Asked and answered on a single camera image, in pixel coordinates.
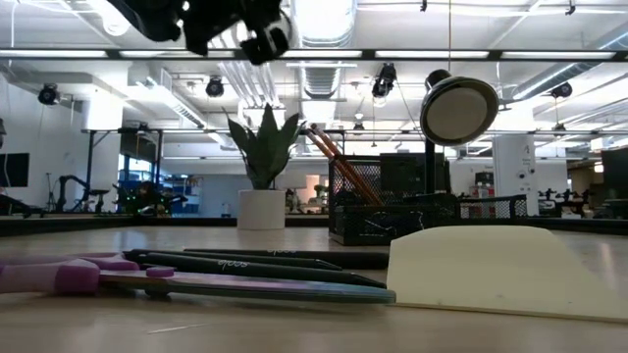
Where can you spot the yellow sticky note pad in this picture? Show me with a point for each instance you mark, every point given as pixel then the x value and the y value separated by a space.
pixel 490 269

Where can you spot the black ceiling spotlight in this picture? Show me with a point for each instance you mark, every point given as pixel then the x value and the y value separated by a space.
pixel 385 80
pixel 214 86
pixel 561 89
pixel 48 94

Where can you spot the black desk lamp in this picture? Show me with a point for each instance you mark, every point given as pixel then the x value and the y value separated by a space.
pixel 458 110

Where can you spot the black aluminium table frame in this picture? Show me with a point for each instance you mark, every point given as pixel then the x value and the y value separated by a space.
pixel 98 223

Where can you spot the black light track bar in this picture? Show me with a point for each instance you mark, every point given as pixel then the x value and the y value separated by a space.
pixel 441 54

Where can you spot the black mesh desk organizer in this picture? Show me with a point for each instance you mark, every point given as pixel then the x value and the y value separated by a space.
pixel 392 225

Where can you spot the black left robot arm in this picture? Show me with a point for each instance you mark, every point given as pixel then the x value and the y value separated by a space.
pixel 147 17

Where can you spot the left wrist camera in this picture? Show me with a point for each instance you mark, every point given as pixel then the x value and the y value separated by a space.
pixel 267 46

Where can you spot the white pillar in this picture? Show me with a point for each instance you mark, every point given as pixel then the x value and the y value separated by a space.
pixel 515 166

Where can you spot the black wall screen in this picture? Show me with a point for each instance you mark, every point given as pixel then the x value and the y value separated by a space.
pixel 15 169

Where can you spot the black background rig frame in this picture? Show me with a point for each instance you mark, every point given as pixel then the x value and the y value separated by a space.
pixel 89 171

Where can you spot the black background monitor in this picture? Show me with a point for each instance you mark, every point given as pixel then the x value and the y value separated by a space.
pixel 407 171
pixel 615 171

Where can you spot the snake plant in white pot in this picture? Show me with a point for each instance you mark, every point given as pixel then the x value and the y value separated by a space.
pixel 267 147

